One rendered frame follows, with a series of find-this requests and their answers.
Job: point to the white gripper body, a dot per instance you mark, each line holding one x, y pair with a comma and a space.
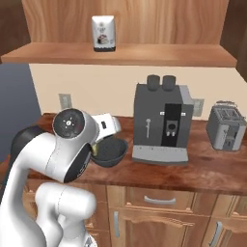
116, 125

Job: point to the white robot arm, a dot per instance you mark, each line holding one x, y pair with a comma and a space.
29, 167

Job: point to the dark grey bowl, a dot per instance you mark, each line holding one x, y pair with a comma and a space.
111, 154

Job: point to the grey fridge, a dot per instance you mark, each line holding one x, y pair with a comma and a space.
16, 103

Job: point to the grey coffee machine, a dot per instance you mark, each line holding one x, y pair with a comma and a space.
151, 122

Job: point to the wooden drawer front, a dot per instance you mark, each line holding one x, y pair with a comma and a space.
183, 197
98, 191
233, 204

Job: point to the white printed bag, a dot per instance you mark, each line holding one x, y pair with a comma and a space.
103, 32

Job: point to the wooden cupboard door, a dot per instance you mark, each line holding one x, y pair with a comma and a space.
234, 233
101, 225
154, 228

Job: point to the grey toaster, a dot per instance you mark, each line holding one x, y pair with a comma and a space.
225, 128

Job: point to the grey wall socket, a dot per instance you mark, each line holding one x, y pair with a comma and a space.
65, 101
198, 107

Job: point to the wooden wall shelf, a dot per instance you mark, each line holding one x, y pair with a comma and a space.
128, 55

